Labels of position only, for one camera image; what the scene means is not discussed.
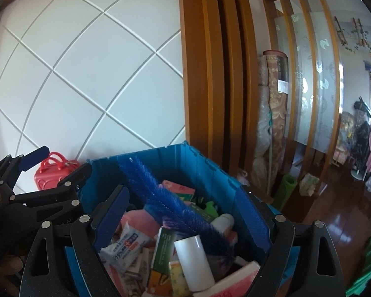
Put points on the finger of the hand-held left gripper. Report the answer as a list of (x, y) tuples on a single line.
[(34, 158), (77, 174)]

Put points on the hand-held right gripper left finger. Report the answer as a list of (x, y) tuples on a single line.
[(111, 219)]

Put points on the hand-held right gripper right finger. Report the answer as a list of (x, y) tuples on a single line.
[(256, 219)]

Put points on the blue feather brush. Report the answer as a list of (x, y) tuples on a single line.
[(160, 198)]

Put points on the green and orange box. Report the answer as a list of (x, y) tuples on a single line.
[(162, 250)]

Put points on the pink tissue pack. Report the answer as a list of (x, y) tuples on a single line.
[(235, 280)]

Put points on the blue plastic crate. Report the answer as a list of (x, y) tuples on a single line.
[(179, 167)]

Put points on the small yellow green packet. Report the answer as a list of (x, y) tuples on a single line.
[(179, 280)]

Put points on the small red bear suitcase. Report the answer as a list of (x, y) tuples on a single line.
[(49, 173)]

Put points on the white wet wipes packet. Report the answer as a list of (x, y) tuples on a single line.
[(129, 243)]

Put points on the rolled green mat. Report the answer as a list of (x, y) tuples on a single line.
[(286, 190)]

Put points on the green plastic item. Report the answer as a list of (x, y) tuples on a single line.
[(210, 208)]

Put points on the pale green bundle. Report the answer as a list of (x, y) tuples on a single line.
[(309, 184)]

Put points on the pink and green packet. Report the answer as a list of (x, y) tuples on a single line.
[(177, 188)]

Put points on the white cylinder bottle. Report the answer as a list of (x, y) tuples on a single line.
[(193, 263)]

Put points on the rolled patterned carpet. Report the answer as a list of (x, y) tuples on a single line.
[(276, 114)]

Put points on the hanging clothes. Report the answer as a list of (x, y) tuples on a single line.
[(363, 130)]

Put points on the hanging vine decoration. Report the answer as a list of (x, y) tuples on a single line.
[(358, 34)]

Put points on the wooden wall pilaster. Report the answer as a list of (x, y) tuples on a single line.
[(204, 83)]

